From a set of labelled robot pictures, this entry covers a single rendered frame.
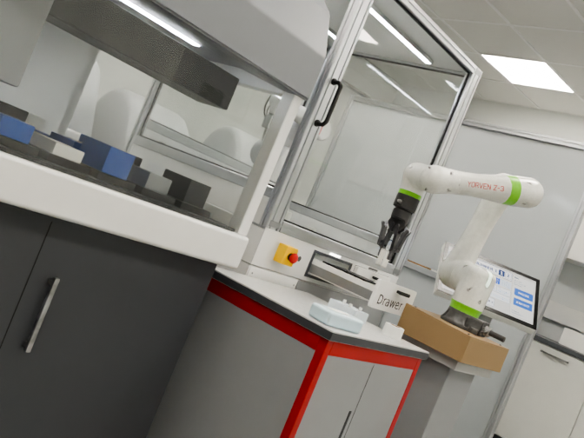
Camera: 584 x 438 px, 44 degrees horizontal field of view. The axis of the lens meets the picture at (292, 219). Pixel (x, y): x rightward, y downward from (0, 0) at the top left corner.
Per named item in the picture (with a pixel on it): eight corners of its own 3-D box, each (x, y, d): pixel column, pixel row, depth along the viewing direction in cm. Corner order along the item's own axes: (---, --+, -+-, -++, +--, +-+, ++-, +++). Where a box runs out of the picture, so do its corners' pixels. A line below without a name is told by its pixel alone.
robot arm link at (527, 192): (526, 207, 295) (532, 177, 294) (547, 212, 283) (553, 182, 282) (488, 202, 289) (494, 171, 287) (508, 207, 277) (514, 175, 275)
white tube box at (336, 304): (365, 324, 258) (368, 314, 258) (352, 321, 251) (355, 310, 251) (339, 311, 266) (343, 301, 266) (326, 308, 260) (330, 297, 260)
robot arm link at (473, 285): (463, 310, 297) (482, 268, 296) (485, 321, 282) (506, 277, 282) (439, 300, 292) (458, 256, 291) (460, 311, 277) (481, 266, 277)
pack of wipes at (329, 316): (340, 324, 227) (345, 311, 227) (360, 335, 219) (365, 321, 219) (306, 314, 217) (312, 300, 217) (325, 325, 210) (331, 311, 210)
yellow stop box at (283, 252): (293, 268, 272) (300, 250, 272) (282, 264, 267) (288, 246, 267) (283, 263, 275) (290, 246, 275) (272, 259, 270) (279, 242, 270)
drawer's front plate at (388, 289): (407, 317, 288) (417, 292, 288) (370, 307, 266) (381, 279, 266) (403, 315, 289) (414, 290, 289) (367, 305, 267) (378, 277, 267)
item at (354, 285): (402, 312, 288) (408, 297, 288) (370, 301, 268) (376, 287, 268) (328, 277, 313) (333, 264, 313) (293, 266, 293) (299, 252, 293)
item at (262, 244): (387, 305, 341) (398, 276, 341) (250, 263, 262) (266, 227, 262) (250, 242, 401) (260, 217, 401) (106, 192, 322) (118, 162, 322)
